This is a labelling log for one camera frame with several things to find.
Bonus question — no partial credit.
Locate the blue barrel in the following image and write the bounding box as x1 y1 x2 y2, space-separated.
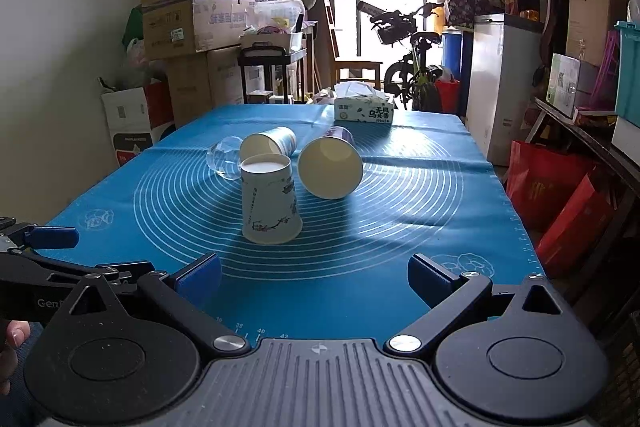
440 28 465 82

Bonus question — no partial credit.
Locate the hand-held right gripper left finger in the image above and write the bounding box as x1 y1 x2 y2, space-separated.
47 253 252 356

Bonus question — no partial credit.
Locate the large printed cardboard box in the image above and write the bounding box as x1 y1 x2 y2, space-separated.
141 0 262 62

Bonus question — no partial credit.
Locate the red paper bag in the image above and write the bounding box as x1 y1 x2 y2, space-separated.
536 171 617 279
504 139 598 234

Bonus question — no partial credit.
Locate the wooden chair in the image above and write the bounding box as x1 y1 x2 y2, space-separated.
322 0 385 94

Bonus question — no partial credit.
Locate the black bicycle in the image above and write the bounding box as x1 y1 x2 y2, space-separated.
356 0 459 112

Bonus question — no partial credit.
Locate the dark wooden side table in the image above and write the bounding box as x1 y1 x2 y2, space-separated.
531 96 640 238

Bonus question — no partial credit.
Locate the red bucket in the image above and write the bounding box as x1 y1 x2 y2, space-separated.
433 79 462 114

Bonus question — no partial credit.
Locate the white paper cup blue print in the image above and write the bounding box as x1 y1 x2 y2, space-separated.
238 126 299 166

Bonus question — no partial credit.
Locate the green plastic bag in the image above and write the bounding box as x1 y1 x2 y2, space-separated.
122 4 147 54

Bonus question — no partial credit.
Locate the clear glass cup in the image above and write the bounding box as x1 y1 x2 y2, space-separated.
206 135 245 180

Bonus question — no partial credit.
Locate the person's left hand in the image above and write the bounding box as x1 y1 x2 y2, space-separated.
0 318 32 397

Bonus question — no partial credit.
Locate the black utility cart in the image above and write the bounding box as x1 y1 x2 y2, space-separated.
237 46 309 106

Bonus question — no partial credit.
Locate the white red cardboard box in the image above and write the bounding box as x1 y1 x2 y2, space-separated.
101 79 177 168

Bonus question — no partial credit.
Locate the blue silicone mat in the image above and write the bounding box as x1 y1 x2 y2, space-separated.
34 103 547 350

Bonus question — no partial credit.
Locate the large paper cup purple print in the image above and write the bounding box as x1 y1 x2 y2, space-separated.
297 125 365 200

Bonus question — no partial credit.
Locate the tall plain cardboard box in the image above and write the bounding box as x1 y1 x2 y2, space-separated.
565 0 634 68

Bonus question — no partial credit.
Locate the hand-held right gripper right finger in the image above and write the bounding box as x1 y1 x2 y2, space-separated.
385 253 576 356

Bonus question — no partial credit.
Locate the white paper cup floral print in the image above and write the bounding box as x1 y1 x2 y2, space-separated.
240 153 304 246

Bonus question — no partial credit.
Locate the green white product box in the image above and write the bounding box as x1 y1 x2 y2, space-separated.
546 53 602 118

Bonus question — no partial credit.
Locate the tall brown cardboard box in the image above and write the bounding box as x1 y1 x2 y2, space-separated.
165 46 247 128

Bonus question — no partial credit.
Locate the teal plastic crate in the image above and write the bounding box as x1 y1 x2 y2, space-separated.
613 20 640 128

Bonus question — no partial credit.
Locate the green white tissue box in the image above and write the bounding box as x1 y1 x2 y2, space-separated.
332 81 395 127

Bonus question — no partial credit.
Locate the white chest freezer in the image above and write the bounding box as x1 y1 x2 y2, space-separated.
464 12 547 168

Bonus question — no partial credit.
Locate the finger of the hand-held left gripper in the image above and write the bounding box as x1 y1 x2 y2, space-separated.
20 253 157 294
0 217 80 254

